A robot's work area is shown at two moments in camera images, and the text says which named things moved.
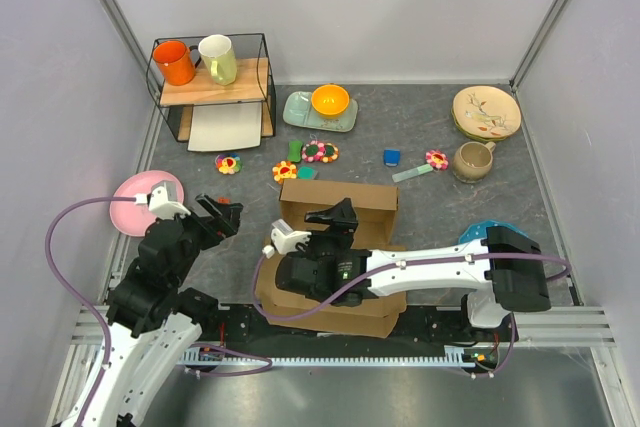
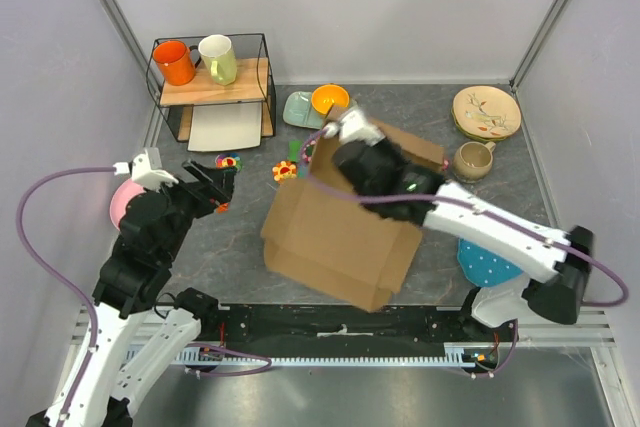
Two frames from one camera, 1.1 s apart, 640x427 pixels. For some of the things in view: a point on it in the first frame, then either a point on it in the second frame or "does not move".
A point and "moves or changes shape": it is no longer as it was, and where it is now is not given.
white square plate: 225,126 does not move
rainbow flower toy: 228,164 does not move
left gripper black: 228,215 → 213,193
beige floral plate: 486,111 does not move
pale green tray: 298,110 does not move
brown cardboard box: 376,208 moves or changes shape
